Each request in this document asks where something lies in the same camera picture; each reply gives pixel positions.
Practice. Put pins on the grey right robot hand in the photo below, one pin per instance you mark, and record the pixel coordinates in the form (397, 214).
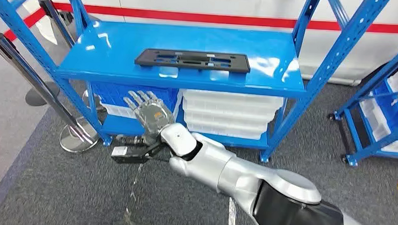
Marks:
(152, 116)

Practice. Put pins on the black plastic frame part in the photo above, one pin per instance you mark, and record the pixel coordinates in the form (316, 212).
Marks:
(240, 65)

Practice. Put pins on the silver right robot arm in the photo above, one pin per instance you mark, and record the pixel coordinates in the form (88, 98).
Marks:
(243, 173)

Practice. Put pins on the blue metal shelf rack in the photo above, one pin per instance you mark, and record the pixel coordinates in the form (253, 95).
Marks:
(356, 153)
(121, 49)

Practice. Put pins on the blue plastic bin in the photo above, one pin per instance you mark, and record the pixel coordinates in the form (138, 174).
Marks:
(113, 94)
(389, 111)

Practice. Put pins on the clear floor tape strip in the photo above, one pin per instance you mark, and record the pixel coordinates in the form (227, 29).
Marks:
(232, 215)
(133, 195)

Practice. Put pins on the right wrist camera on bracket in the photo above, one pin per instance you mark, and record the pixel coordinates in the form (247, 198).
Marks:
(128, 155)

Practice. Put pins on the chrome stanchion post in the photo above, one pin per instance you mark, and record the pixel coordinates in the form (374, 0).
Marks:
(56, 20)
(80, 137)

